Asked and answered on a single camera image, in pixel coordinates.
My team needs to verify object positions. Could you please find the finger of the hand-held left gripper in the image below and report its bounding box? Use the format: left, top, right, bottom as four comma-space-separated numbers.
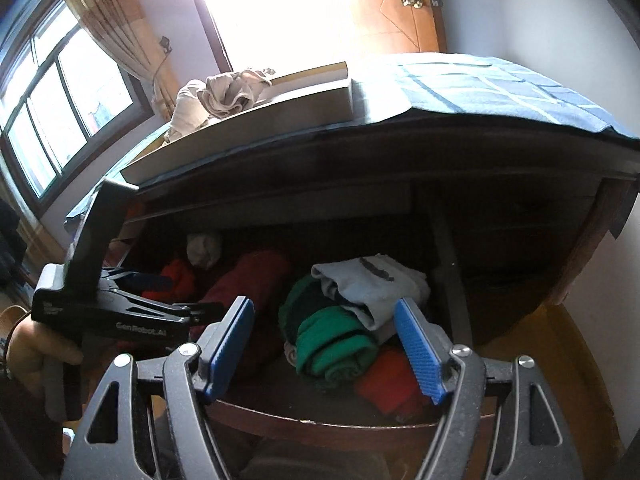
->
122, 292, 227, 325
102, 267, 173, 292

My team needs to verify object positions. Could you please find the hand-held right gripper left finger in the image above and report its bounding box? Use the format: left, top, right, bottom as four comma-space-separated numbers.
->
60, 295, 257, 480

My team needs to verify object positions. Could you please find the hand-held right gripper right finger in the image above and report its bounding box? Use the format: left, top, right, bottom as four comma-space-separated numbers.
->
394, 296, 586, 480

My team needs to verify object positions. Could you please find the long red underwear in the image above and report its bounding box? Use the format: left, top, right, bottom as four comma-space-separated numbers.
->
141, 259, 197, 302

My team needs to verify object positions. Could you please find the small red underwear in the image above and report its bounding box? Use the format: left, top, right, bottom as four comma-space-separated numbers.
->
354, 347, 433, 418

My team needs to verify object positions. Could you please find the dark red underwear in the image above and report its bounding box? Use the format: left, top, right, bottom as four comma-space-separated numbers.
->
192, 249, 293, 381

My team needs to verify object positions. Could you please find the dark green underwear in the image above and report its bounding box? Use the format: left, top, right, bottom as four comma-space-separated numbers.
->
278, 275, 346, 343

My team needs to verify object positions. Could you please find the grey underwear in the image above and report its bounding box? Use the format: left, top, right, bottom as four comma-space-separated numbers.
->
311, 254, 432, 347

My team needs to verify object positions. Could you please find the bright green underwear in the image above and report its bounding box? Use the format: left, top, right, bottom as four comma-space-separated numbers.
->
294, 306, 379, 392

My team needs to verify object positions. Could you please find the long cream underwear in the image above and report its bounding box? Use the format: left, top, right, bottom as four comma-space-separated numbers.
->
161, 79, 213, 147

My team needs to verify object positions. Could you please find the shallow cardboard tray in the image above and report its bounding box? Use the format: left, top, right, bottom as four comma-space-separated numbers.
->
119, 61, 353, 186

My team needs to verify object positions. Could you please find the beige underwear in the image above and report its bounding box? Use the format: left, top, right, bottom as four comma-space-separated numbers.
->
202, 66, 275, 120

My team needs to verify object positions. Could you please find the person's left hand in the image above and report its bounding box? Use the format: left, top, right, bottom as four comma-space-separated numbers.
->
6, 317, 85, 388

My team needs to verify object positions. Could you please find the dark wooden desk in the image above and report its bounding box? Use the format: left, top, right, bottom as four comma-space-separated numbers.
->
107, 110, 640, 351

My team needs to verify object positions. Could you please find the dark framed window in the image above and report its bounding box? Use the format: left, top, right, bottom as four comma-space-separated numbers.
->
0, 0, 153, 216

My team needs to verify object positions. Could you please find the beige curtain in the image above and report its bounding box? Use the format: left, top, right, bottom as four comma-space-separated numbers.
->
60, 0, 188, 121

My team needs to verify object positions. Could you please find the blue checked tablecloth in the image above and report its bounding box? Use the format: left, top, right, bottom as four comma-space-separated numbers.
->
65, 52, 640, 233

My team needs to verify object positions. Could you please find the brown wooden door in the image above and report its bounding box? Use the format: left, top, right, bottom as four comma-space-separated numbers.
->
345, 0, 447, 56

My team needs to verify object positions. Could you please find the dark wooden door frame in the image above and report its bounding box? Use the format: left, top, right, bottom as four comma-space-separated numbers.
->
182, 0, 233, 73

